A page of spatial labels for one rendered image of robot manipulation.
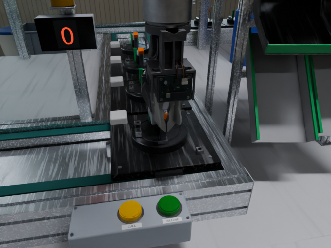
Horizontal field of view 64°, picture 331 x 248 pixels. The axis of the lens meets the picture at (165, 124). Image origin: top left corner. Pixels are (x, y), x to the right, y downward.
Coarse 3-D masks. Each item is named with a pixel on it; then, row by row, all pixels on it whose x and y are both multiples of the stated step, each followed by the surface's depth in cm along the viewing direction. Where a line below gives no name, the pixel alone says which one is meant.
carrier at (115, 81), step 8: (144, 72) 83; (112, 80) 91; (120, 80) 91; (136, 80) 96; (112, 88) 91; (120, 88) 91; (128, 88) 86; (136, 88) 86; (112, 96) 85; (120, 96) 85; (128, 96) 83; (136, 96) 81; (112, 104) 80; (120, 104) 80; (128, 104) 80; (136, 104) 80; (144, 104) 80; (184, 104) 80; (128, 112) 76; (136, 112) 77; (144, 112) 77
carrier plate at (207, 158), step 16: (192, 112) 76; (112, 128) 69; (128, 128) 69; (192, 128) 69; (112, 144) 63; (128, 144) 63; (192, 144) 63; (208, 144) 63; (112, 160) 58; (128, 160) 58; (144, 160) 58; (160, 160) 58; (176, 160) 58; (192, 160) 58; (208, 160) 58; (112, 176) 54; (128, 176) 55; (144, 176) 56
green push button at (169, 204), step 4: (164, 196) 49; (168, 196) 49; (172, 196) 49; (160, 200) 48; (164, 200) 48; (168, 200) 48; (172, 200) 48; (176, 200) 48; (160, 204) 47; (164, 204) 47; (168, 204) 47; (172, 204) 47; (176, 204) 47; (160, 208) 47; (164, 208) 46; (168, 208) 46; (172, 208) 46; (176, 208) 46; (164, 212) 46; (168, 212) 46; (172, 212) 46; (176, 212) 47
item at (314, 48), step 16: (256, 0) 56; (272, 0) 61; (288, 0) 61; (304, 0) 61; (320, 0) 54; (256, 16) 56; (272, 16) 58; (288, 16) 58; (304, 16) 58; (320, 16) 55; (272, 32) 55; (288, 32) 55; (304, 32) 55; (320, 32) 54; (272, 48) 50; (288, 48) 50; (304, 48) 50; (320, 48) 50
